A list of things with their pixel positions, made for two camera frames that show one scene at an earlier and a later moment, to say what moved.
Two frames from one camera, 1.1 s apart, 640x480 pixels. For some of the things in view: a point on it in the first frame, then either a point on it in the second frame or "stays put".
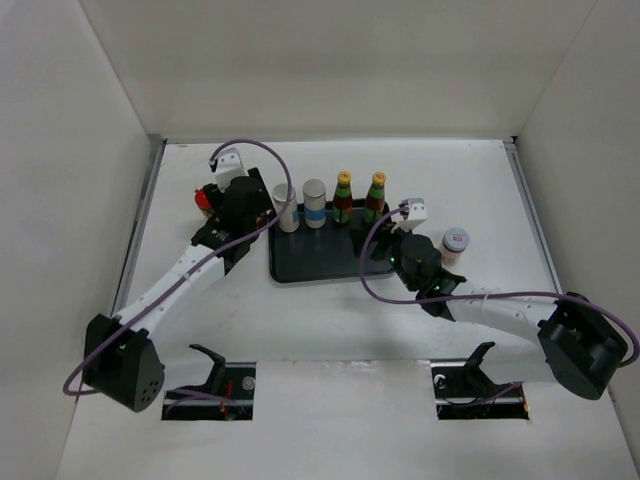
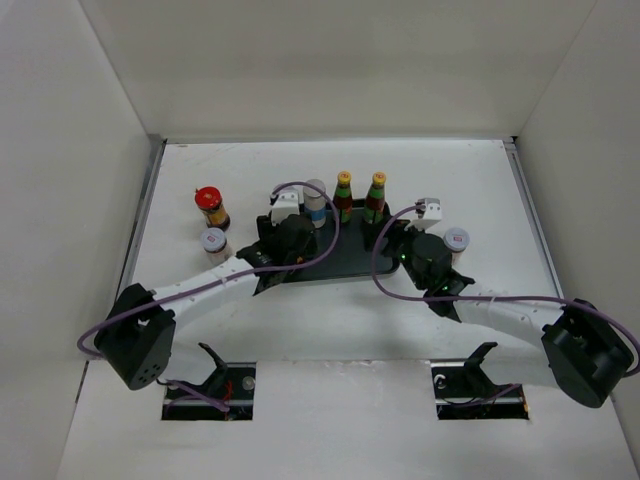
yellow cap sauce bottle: (375, 199) stays put
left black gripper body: (216, 196) -> (267, 229)
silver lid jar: (315, 210) stays put
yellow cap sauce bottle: (342, 205) stays put
